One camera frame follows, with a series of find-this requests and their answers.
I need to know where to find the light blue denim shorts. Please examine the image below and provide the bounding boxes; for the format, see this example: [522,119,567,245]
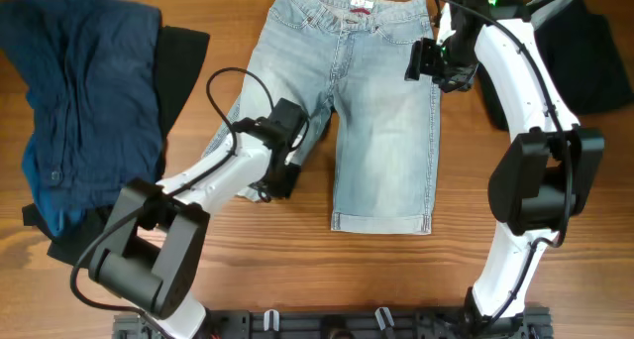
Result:
[227,0,441,235]

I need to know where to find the dark blue shirt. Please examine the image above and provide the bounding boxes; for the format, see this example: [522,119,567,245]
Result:
[1,0,163,237]

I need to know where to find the black garment under blue shirt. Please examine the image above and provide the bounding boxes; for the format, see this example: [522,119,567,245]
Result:
[22,26,210,266]

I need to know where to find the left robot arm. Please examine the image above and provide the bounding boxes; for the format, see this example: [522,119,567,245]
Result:
[85,99,309,338]

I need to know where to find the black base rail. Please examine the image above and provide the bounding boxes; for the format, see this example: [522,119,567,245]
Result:
[112,307,555,339]

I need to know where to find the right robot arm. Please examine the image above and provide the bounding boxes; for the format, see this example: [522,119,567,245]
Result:
[405,0,604,338]

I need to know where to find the folded black shorts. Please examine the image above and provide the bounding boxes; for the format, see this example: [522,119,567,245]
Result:
[475,0,634,132]

